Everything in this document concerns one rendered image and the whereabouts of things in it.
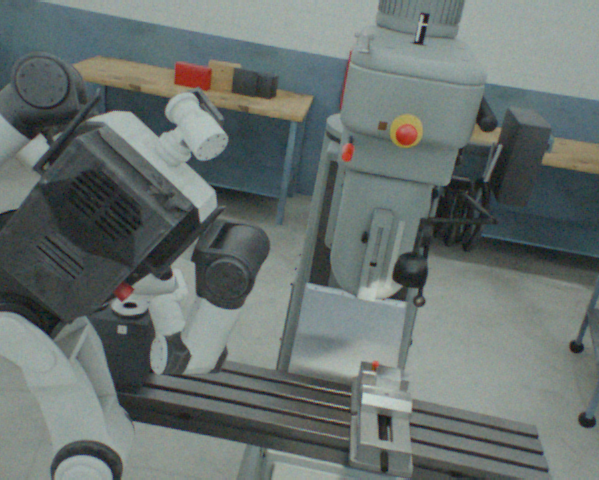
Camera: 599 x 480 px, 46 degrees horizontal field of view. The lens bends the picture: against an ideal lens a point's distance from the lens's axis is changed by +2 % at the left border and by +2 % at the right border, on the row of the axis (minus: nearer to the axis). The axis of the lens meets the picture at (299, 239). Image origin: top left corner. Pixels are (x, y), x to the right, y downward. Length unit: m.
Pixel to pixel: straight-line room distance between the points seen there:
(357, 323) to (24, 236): 1.18
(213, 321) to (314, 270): 0.83
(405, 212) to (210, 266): 0.51
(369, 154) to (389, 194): 0.11
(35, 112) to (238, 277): 0.43
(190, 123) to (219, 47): 4.70
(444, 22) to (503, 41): 4.13
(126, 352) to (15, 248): 0.66
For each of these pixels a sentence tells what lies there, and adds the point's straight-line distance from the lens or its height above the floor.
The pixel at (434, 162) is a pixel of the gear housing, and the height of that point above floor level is 1.68.
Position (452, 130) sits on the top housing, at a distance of 1.35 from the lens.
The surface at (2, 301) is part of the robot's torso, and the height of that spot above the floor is 1.36.
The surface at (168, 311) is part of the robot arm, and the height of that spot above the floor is 1.28.
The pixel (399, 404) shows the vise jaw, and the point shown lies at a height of 1.04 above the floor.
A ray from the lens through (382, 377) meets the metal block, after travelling 1.80.
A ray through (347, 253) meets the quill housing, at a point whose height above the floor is 1.43.
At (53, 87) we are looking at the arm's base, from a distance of 1.23.
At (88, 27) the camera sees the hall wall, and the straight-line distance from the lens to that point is 6.25.
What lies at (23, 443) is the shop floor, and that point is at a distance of 3.19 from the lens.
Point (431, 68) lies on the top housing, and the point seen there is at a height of 1.88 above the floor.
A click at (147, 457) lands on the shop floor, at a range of 3.09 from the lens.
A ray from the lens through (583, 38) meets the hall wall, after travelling 5.94.
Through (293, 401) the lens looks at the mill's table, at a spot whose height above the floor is 0.94.
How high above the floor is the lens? 2.07
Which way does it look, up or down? 24 degrees down
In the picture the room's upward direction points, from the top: 10 degrees clockwise
